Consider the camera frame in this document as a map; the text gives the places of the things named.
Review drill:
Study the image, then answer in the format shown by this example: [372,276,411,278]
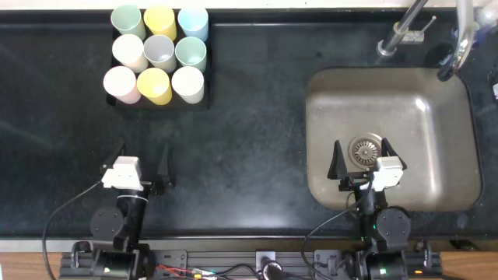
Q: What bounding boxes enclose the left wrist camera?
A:
[100,156,143,191]

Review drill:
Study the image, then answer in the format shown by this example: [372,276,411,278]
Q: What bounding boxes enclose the black tray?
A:
[105,7,214,110]

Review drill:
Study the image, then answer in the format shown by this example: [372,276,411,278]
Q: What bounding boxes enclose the steel sink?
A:
[304,66,483,213]

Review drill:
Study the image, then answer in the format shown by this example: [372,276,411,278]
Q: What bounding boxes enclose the green cup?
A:
[110,4,147,40]
[174,36,208,74]

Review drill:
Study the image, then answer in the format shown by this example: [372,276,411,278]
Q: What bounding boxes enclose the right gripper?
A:
[327,137,409,192]

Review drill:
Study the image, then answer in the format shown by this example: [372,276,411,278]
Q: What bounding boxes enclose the grey cup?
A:
[143,34,177,74]

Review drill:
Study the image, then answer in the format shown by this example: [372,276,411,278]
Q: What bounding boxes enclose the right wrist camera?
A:
[365,156,405,192]

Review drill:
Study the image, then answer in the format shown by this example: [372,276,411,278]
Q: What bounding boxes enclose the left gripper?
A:
[99,142,176,195]

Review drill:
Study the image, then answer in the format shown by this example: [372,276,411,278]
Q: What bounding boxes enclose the pink cup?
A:
[103,65,142,105]

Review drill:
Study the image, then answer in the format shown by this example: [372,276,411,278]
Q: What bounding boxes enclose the white cup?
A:
[111,33,149,74]
[171,65,205,105]

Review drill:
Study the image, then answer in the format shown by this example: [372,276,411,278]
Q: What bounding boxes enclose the yellow cup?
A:
[143,5,177,42]
[136,67,174,107]

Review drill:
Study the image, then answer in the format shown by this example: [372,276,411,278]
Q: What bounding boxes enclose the blue cup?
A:
[177,5,209,43]

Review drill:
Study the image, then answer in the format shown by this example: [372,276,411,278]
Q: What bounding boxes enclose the steel tap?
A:
[376,0,478,82]

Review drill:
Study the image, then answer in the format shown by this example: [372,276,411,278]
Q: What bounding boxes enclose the blue soap bottle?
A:
[450,2,498,46]

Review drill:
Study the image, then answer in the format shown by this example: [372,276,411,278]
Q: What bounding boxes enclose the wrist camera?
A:
[100,156,143,191]
[365,156,405,192]

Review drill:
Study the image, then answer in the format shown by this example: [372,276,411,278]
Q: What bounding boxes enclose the mounting rail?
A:
[60,240,444,280]

